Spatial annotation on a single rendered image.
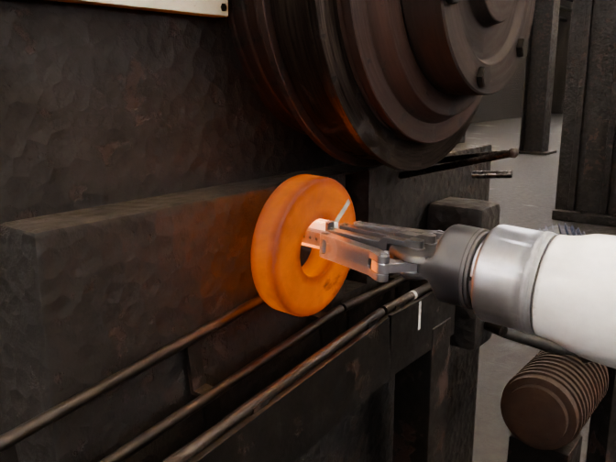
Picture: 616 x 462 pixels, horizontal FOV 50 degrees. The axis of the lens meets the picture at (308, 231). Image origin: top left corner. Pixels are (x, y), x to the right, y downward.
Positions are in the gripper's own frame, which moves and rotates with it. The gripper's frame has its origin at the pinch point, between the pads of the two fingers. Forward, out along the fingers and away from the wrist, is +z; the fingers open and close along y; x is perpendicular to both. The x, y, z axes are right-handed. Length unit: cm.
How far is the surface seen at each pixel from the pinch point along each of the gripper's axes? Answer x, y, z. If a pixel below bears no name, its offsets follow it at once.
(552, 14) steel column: 88, 859, 252
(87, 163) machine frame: 7.7, -18.5, 12.8
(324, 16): 22.2, -1.2, -1.9
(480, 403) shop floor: -85, 128, 25
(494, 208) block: -3.8, 44.5, -3.9
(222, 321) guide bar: -9.5, -8.0, 5.1
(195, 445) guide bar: -15.3, -19.9, -3.2
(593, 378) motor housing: -32, 54, -20
